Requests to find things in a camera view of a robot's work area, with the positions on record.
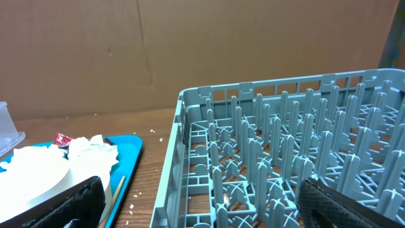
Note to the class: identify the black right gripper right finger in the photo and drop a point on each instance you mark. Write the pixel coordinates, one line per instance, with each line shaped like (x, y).
(322, 206)

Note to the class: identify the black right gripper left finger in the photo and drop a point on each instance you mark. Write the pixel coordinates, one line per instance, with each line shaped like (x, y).
(79, 206)

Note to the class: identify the white napkin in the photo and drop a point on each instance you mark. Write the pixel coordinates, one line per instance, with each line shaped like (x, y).
(93, 151)

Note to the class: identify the pale green bowl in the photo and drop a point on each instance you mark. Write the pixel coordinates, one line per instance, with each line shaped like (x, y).
(37, 173)

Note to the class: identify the red snack wrapper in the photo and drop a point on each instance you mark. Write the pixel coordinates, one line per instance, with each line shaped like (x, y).
(62, 140)

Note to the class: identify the wooden chopstick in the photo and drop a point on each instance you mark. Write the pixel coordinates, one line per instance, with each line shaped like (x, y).
(102, 224)

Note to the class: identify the grey dish rack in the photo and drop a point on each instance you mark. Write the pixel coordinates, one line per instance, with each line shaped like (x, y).
(237, 153)

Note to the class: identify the clear plastic bin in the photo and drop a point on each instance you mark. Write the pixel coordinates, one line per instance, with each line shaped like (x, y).
(10, 137)

